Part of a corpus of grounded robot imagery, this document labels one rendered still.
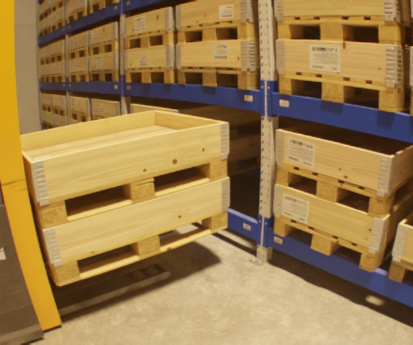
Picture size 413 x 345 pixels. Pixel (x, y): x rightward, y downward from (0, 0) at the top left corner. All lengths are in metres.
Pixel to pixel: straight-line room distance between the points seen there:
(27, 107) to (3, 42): 6.07
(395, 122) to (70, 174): 1.60
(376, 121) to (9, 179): 1.81
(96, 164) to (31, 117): 6.00
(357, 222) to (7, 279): 1.87
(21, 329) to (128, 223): 0.89
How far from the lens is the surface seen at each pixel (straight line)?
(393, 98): 1.86
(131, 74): 3.69
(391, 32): 1.88
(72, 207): 2.11
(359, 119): 1.97
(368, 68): 1.92
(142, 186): 1.98
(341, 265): 2.27
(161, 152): 2.00
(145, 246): 2.11
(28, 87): 7.71
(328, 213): 2.17
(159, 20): 3.23
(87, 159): 1.80
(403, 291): 2.15
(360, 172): 1.99
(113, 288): 2.34
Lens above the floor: 1.40
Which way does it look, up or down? 17 degrees down
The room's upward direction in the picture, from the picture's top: 1 degrees counter-clockwise
